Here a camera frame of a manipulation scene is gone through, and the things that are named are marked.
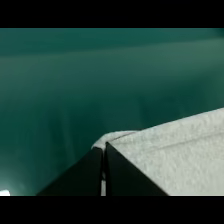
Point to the grey sweatshirt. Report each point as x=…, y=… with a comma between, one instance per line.
x=180, y=153

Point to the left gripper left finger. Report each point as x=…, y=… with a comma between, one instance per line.
x=83, y=178

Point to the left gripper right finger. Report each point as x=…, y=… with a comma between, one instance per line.
x=128, y=178

